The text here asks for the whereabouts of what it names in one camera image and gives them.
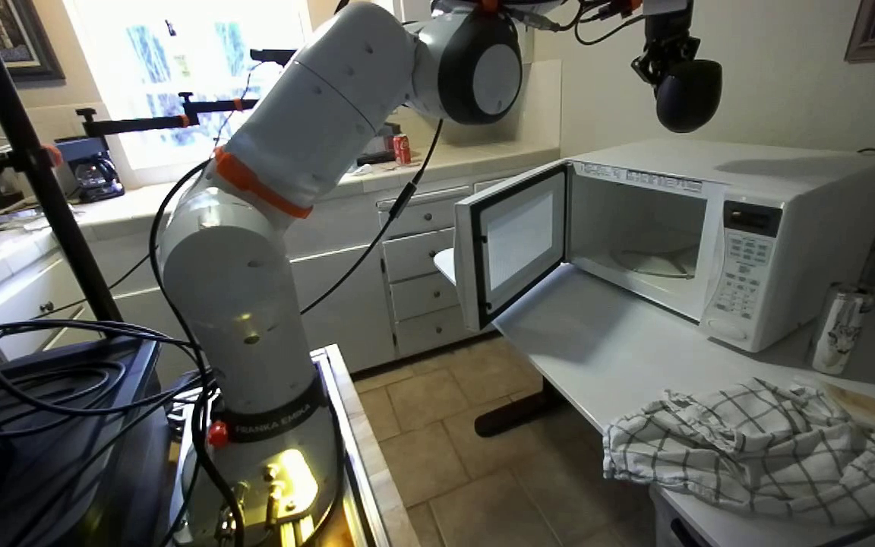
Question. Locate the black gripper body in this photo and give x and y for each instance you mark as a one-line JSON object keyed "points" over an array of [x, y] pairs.
{"points": [[669, 34]]}

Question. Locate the black mug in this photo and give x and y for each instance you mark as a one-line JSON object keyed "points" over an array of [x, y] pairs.
{"points": [[687, 96]]}

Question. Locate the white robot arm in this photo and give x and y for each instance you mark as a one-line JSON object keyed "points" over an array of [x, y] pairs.
{"points": [[256, 294]]}

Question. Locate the white checkered towel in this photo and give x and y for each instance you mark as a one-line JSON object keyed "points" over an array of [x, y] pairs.
{"points": [[761, 452]]}

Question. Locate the glass microwave turntable plate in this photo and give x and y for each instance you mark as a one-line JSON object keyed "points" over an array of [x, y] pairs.
{"points": [[654, 264]]}

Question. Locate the white microwave door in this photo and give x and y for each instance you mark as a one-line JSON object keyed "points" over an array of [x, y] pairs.
{"points": [[512, 243]]}

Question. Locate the white microwave oven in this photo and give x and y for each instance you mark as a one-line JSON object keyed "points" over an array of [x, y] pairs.
{"points": [[832, 224]]}

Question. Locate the red can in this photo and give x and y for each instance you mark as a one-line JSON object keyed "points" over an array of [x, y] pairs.
{"points": [[402, 153]]}

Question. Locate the white cabinet drawer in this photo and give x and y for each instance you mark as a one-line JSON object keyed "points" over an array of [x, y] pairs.
{"points": [[426, 216], [422, 295], [420, 257], [428, 333]]}

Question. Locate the white plastic dispenser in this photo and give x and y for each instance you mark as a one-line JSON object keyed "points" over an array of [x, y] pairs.
{"points": [[835, 330]]}

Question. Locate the black table foot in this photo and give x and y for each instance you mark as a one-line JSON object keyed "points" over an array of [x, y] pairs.
{"points": [[515, 415]]}

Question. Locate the white base cabinets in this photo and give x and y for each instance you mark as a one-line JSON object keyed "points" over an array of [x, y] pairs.
{"points": [[348, 306]]}

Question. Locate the bright window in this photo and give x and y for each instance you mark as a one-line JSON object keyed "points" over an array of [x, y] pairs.
{"points": [[153, 49]]}

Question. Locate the metal robot mounting table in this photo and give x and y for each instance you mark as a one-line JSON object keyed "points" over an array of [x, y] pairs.
{"points": [[366, 474]]}

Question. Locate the red round knob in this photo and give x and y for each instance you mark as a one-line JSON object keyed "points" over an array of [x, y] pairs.
{"points": [[218, 437]]}

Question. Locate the black blue coffee maker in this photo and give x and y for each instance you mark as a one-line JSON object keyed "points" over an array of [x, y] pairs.
{"points": [[90, 178]]}

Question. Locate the black tripod stand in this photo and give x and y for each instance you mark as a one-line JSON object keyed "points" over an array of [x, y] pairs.
{"points": [[36, 170]]}

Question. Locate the dark framed picture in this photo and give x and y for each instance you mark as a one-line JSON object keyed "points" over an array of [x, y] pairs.
{"points": [[2, 30]]}

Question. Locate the black equipment case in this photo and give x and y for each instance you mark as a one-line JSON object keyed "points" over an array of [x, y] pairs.
{"points": [[53, 474]]}

